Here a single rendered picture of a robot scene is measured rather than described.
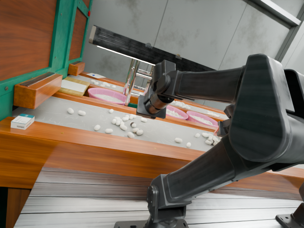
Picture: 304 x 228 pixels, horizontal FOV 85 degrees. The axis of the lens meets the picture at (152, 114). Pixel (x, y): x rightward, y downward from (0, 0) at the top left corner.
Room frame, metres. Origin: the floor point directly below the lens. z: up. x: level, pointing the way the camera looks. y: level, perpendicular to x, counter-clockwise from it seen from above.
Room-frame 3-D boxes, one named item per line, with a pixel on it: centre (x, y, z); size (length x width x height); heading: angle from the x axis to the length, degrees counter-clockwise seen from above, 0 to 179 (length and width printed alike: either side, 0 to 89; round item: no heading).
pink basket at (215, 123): (1.25, -0.39, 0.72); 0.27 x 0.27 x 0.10
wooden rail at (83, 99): (1.06, -0.33, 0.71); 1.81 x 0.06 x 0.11; 109
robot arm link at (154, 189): (0.31, -0.10, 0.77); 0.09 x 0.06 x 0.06; 117
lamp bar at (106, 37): (0.81, 0.05, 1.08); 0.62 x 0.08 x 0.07; 109
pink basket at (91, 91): (1.02, 0.30, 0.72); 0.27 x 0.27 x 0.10
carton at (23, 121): (0.42, 0.35, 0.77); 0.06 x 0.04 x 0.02; 19
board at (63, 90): (0.95, 0.50, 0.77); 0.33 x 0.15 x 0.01; 19
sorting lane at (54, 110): (0.89, -0.39, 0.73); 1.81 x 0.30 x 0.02; 109
